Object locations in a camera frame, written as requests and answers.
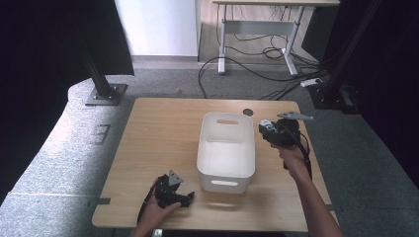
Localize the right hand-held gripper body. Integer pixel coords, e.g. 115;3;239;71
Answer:
271;111;315;149

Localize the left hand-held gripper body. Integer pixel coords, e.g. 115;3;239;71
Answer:
153;169;186;208

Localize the white plastic storage bin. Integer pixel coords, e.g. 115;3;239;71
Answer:
196;112;257;195

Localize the person's left hand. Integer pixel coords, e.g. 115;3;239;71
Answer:
138;197;183;232

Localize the person's right hand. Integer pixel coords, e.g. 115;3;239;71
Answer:
278;143;313;182

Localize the white power strip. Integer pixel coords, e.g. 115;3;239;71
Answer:
299;77;323;89

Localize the black metal stand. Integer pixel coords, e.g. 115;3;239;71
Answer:
80;45;128;107
308;0;384;115

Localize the black curtain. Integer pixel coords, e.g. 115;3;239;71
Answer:
300;0;419;194
0;0;135;205

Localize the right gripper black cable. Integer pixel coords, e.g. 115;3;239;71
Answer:
288;126;313;181

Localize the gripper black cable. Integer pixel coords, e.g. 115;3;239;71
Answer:
136;177;162;225
288;126;313;181

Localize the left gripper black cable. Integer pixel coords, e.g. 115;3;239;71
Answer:
136;177;162;225

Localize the tangle of black cables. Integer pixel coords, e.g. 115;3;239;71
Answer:
226;6;330;102

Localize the long black floor cable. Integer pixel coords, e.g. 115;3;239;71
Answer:
198;56;317;99

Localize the white frame desk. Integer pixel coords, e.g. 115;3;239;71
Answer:
211;0;341;77

